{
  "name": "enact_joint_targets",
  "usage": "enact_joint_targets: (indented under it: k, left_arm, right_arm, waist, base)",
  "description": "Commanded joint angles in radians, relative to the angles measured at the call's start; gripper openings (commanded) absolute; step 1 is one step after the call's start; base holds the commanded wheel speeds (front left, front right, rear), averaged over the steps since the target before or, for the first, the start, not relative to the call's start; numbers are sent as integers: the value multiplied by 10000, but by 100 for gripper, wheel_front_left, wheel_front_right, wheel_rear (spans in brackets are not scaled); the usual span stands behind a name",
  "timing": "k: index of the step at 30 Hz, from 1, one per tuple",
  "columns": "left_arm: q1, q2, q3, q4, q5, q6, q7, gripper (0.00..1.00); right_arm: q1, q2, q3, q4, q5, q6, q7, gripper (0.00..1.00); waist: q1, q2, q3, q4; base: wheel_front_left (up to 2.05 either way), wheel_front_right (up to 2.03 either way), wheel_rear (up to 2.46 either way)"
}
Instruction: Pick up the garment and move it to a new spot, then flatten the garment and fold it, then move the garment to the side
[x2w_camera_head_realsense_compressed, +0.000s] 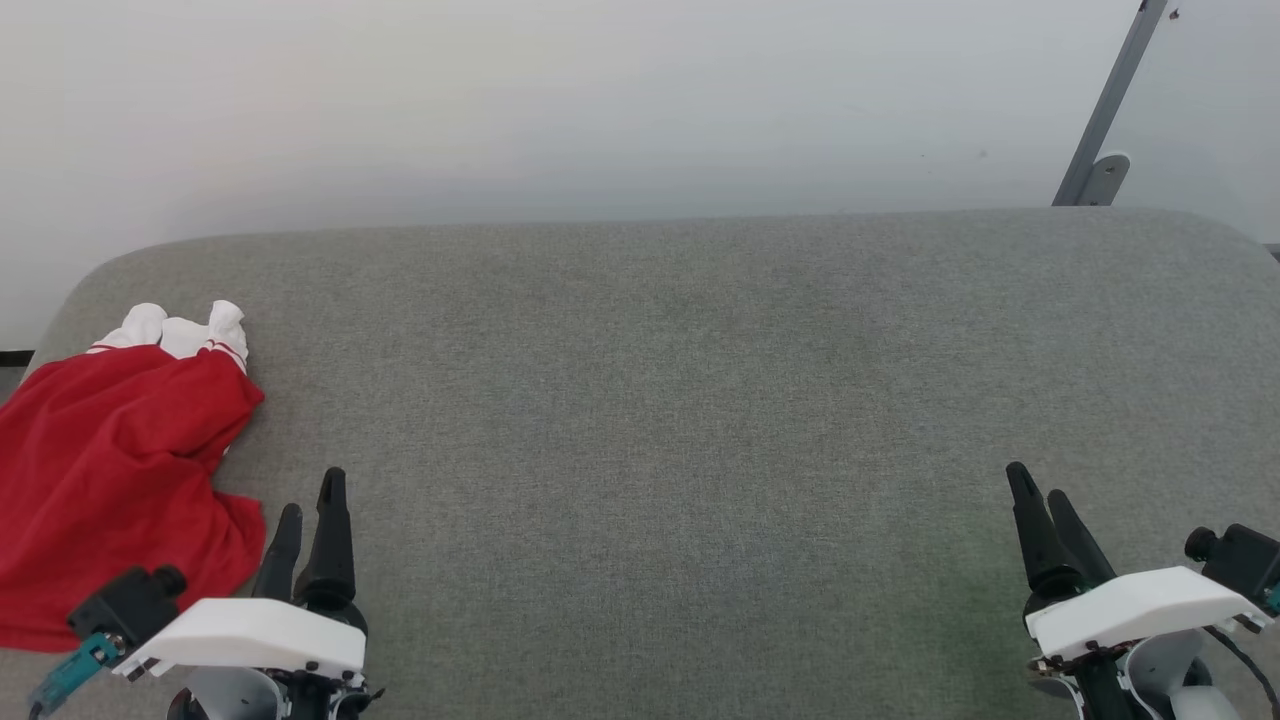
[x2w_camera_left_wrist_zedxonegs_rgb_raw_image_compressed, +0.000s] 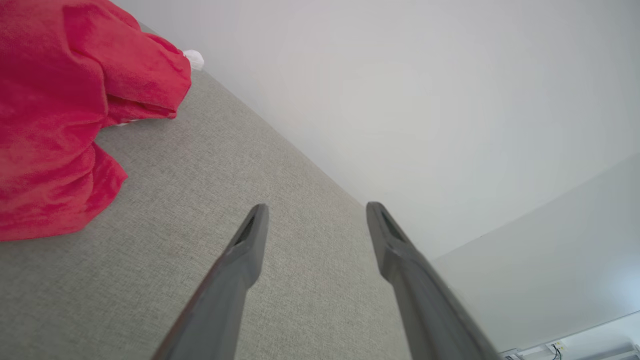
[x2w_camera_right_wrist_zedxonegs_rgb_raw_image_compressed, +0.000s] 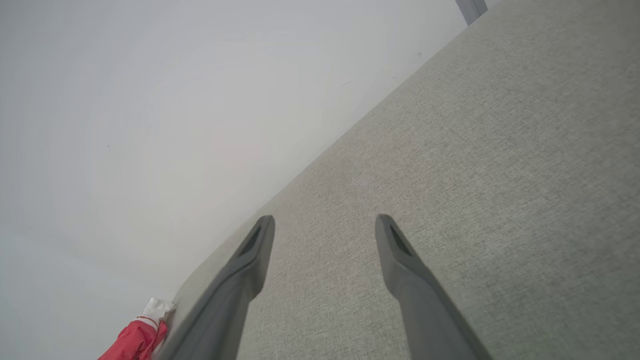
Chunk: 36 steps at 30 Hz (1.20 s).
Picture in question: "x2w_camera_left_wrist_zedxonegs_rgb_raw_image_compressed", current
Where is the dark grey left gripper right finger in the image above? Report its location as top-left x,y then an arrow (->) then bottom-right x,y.
366,201 -> 503,360

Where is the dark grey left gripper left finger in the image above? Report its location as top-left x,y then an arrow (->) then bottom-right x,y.
151,203 -> 269,360

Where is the grey fabric sofa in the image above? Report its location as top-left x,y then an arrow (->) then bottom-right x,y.
0,22 -> 413,360

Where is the red and white jersey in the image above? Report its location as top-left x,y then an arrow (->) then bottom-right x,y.
0,0 -> 205,243

